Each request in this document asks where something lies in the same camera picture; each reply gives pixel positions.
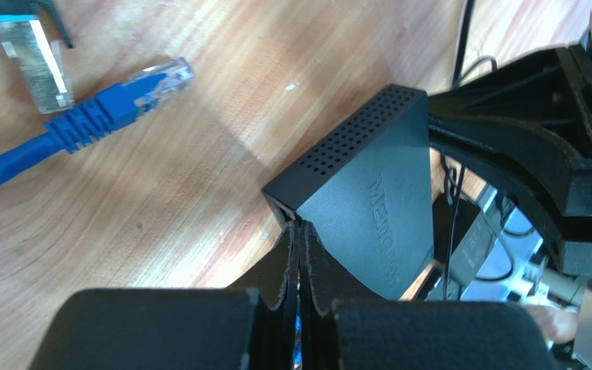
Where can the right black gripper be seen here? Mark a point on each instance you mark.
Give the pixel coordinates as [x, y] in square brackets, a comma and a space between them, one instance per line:
[534, 113]

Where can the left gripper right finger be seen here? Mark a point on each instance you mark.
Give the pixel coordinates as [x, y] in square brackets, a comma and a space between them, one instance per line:
[345, 325]

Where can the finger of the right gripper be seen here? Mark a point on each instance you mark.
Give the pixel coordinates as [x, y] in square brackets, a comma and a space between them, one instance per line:
[568, 240]

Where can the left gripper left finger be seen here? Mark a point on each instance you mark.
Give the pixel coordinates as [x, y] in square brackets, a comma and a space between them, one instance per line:
[247, 325]

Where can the black network switch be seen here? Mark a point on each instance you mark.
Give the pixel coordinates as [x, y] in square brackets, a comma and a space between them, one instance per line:
[366, 187]

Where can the black cable teal plug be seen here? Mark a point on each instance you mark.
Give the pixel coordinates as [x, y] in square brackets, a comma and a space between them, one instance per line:
[24, 40]

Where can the black power adapter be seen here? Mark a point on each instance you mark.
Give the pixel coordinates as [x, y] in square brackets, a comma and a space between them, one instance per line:
[475, 246]

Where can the aluminium frame rail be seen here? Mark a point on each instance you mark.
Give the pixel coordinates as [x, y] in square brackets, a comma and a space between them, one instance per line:
[516, 269]

